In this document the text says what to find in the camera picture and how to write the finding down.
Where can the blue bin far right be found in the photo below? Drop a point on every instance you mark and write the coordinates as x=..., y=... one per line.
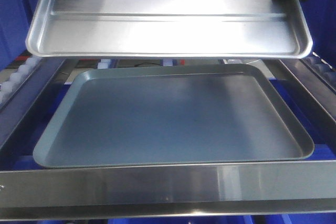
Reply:
x=320, y=17

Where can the silver ribbed metal tray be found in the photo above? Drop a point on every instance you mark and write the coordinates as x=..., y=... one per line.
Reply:
x=175, y=29

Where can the shelf roller track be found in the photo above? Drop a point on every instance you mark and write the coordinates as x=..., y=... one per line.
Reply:
x=17, y=78
x=323, y=69

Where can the large grey-green tray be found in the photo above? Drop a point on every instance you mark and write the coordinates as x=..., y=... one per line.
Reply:
x=150, y=116

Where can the shelf left roller track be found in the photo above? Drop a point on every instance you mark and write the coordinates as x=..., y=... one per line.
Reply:
x=17, y=78

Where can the blue bin far left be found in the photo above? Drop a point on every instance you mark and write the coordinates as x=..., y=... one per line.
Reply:
x=16, y=16

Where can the steel shelf front rail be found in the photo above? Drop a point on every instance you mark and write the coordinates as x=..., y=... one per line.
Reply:
x=257, y=188

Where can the shelf right roller track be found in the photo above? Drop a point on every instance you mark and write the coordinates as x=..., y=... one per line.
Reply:
x=323, y=69

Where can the blue bin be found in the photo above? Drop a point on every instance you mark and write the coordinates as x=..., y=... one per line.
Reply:
x=320, y=17
x=16, y=16

